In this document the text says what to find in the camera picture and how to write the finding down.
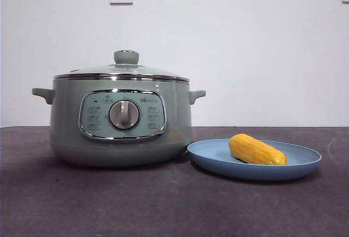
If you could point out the glass lid with green knob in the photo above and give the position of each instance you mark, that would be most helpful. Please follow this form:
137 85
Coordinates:
126 56

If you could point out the yellow corn cob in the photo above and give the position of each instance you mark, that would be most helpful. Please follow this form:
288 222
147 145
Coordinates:
256 151

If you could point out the pale green electric steamer pot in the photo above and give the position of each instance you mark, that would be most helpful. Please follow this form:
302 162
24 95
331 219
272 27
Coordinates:
68 122

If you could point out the blue round plate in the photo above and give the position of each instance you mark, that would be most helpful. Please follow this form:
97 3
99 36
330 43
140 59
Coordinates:
212 155

